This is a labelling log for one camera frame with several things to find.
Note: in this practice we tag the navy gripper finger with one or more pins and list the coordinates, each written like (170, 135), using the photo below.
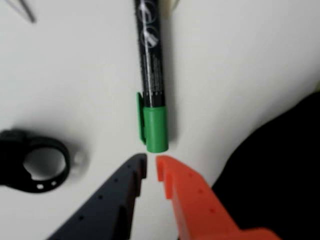
(105, 205)

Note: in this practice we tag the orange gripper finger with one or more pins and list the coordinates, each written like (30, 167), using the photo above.
(197, 207)

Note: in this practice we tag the green capped black marker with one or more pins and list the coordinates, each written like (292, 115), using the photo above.
(152, 75)

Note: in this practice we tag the black fabric bag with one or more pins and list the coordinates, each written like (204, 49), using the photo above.
(275, 175)

